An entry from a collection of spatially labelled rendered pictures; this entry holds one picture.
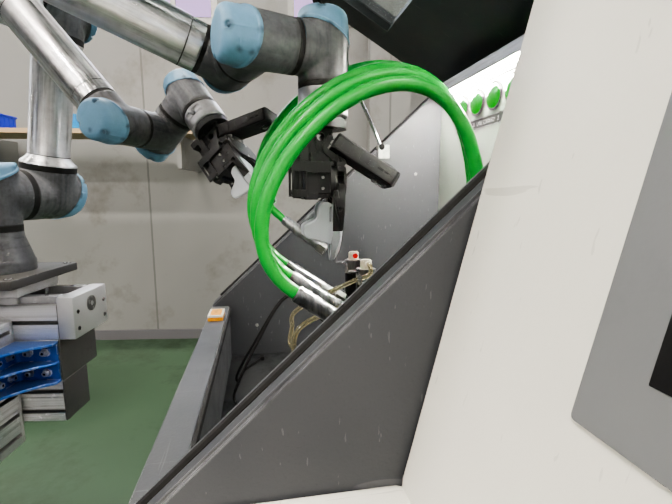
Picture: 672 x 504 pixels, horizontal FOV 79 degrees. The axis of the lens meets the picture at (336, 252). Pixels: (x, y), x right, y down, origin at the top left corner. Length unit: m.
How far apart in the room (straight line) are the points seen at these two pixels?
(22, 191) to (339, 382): 0.92
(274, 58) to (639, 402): 0.54
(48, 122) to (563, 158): 1.08
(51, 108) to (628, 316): 1.13
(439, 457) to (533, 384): 0.10
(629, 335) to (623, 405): 0.03
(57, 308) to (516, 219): 0.91
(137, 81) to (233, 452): 3.50
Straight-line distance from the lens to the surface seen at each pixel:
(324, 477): 0.36
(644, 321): 0.20
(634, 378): 0.20
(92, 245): 3.83
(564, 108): 0.28
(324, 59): 0.63
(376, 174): 0.63
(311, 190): 0.61
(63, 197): 1.18
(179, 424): 0.53
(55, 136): 1.17
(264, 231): 0.39
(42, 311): 1.04
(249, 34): 0.59
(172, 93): 0.94
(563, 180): 0.26
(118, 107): 0.86
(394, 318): 0.31
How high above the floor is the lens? 1.21
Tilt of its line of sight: 8 degrees down
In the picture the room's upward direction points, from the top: straight up
